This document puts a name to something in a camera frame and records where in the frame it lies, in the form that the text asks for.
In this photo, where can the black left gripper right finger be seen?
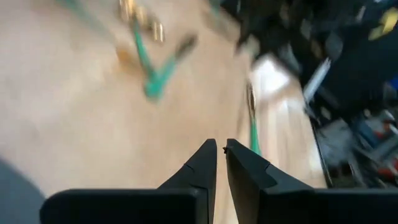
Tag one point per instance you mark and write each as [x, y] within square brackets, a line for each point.
[267, 199]

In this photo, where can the black metal table frame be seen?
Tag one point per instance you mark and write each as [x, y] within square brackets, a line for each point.
[321, 155]

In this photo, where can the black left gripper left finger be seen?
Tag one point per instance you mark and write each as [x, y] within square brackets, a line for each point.
[186, 199]

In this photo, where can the grey folded cloth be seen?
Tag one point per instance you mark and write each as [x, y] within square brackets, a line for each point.
[15, 199]

